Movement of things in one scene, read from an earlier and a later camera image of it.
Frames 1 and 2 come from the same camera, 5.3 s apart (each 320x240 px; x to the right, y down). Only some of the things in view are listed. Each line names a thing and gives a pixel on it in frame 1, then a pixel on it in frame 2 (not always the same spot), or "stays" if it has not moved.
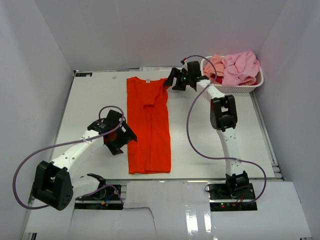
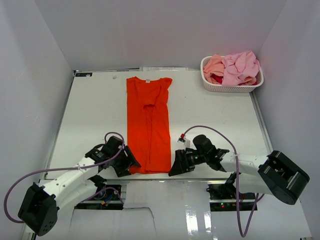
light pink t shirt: [239, 66] stays
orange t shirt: [149, 150] stays
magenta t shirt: [218, 79] stays
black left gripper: [127, 136] -> [129, 161]
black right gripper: [174, 74] -> [181, 164]
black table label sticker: [83, 74] stays
